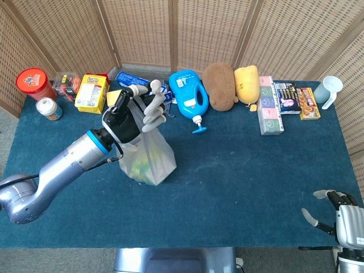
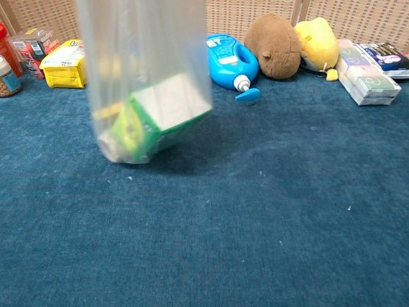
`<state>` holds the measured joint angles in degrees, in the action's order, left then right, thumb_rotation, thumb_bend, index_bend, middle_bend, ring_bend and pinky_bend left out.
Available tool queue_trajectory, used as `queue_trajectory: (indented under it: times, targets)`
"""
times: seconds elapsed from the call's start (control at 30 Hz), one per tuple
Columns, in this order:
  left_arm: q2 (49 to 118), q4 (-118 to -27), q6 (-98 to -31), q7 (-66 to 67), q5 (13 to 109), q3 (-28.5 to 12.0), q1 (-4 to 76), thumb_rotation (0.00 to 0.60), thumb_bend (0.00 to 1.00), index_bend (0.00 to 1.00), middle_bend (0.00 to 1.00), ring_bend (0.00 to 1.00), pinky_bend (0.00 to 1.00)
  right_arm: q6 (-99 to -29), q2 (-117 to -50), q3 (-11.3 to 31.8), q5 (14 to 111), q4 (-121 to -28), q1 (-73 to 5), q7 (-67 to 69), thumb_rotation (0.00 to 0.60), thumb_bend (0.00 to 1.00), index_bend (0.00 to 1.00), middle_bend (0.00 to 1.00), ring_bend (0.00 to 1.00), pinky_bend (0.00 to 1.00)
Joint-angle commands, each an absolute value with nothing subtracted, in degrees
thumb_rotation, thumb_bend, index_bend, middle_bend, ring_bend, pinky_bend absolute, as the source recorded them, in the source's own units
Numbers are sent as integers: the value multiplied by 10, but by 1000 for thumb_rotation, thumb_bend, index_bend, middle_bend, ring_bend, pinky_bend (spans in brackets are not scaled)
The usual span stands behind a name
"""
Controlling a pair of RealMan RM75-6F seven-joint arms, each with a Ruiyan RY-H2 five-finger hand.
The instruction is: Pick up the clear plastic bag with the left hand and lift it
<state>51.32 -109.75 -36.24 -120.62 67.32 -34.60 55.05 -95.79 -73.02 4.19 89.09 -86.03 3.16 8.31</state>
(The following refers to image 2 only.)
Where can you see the green and yellow box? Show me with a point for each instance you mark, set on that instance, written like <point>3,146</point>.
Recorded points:
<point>153,118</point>

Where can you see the clear plastic bag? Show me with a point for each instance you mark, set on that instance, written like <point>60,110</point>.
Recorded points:
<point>143,64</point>

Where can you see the blue table cloth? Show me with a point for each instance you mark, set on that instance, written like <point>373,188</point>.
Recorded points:
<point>255,208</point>

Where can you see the blue detergent pump bottle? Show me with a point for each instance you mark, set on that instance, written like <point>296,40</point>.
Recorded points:
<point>230,64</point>

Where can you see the brown capybara plush toy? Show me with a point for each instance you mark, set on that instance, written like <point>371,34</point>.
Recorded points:
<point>274,44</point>

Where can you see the yellow duck plush toy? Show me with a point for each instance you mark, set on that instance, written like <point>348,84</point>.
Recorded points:
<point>319,41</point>

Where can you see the yellow snack package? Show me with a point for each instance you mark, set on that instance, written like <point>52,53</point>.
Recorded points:
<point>60,68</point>

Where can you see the tissue pack bundle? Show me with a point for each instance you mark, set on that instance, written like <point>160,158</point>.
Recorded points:
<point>364,73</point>

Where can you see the woven rattan folding screen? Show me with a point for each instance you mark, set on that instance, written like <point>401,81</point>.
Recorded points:
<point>351,19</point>

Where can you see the red grey box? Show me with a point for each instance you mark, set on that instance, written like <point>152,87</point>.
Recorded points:
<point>33,48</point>

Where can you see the dark blue printed package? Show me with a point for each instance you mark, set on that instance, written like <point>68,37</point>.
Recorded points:
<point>386,57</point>

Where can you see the jar of nuts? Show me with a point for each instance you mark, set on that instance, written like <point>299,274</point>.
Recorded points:
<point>8,80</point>

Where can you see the red plastic bottle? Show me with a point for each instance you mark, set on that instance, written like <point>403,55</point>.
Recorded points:
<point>8,51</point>

